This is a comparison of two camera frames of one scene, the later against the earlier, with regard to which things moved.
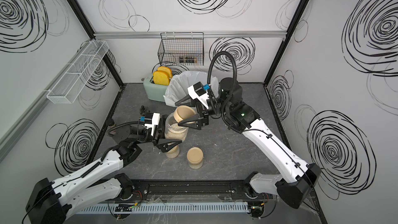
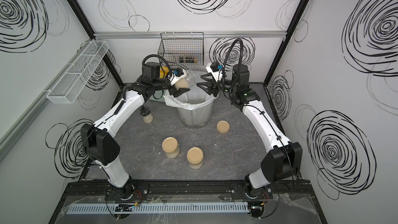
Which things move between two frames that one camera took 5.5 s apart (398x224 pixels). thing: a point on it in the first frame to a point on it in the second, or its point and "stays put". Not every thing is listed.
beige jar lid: (183, 112) to (223, 126)
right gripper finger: (186, 100) to (209, 77)
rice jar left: (173, 152) stays put
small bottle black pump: (144, 110) stays put
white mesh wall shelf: (68, 87) stays put
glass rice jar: (172, 130) to (188, 81)
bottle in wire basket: (187, 59) stays put
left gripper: (158, 139) to (173, 92)
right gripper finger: (195, 122) to (208, 86)
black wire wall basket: (186, 49) stays put
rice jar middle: (195, 157) stays put
